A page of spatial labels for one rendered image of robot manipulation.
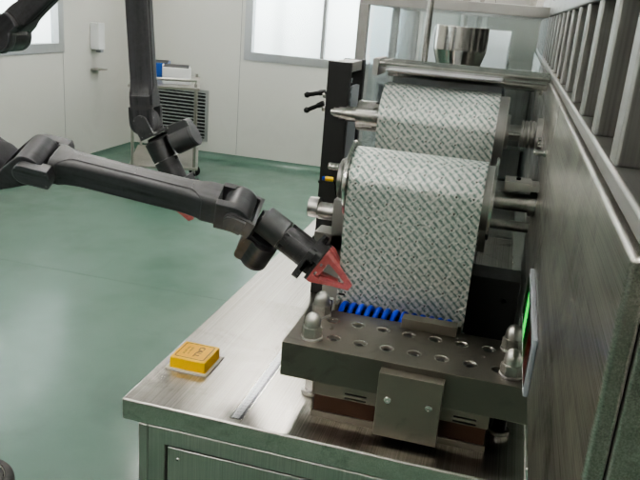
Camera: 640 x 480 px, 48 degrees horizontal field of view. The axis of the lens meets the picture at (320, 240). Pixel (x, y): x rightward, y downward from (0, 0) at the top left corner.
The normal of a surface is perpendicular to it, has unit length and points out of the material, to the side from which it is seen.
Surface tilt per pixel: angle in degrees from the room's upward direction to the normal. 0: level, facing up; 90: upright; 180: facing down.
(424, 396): 90
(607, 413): 90
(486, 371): 0
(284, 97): 90
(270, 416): 0
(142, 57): 90
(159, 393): 0
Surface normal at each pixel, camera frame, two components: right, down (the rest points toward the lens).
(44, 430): 0.07, -0.95
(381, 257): -0.26, 0.27
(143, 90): -0.09, 0.07
